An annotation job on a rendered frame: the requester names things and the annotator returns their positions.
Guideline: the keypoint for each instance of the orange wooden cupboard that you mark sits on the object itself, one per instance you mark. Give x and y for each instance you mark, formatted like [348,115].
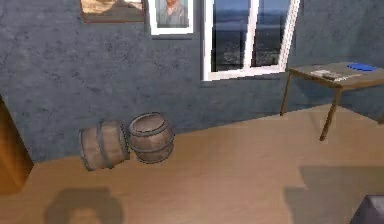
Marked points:
[11,156]

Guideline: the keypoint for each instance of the blue flat book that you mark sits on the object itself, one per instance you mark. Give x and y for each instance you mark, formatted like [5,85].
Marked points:
[361,67]

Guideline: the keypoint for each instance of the white framed portrait picture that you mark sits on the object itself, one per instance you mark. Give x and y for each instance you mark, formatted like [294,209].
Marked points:
[172,15]

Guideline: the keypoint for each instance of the brown framed landscape picture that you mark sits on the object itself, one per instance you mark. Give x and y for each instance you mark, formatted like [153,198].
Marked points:
[113,10]

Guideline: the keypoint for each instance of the white framed window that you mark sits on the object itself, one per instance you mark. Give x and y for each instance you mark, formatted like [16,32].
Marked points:
[246,36]

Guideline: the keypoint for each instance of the grey box furniture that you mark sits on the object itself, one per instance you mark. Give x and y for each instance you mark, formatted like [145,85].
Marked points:
[370,211]

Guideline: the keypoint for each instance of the brown wooden barrel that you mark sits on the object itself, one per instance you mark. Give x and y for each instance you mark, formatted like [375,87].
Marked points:
[151,140]
[103,145]

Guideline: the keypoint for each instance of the brown wooden table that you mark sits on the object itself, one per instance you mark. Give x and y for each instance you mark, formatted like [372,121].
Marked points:
[336,80]

